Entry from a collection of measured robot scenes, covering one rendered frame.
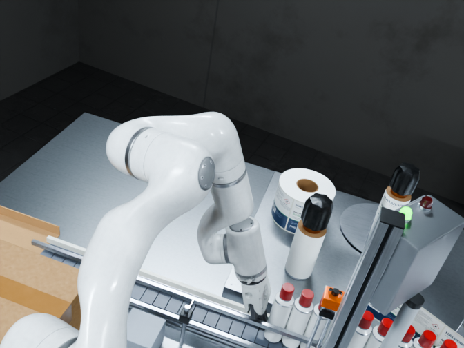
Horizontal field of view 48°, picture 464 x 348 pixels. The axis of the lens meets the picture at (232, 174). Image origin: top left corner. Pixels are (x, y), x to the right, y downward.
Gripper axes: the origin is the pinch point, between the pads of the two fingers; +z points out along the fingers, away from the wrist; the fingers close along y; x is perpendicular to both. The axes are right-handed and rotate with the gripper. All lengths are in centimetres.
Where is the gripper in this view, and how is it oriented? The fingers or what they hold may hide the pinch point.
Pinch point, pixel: (260, 315)
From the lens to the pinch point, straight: 147.2
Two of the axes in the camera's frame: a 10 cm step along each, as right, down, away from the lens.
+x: -9.4, -0.1, 3.4
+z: 1.8, 8.5, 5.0
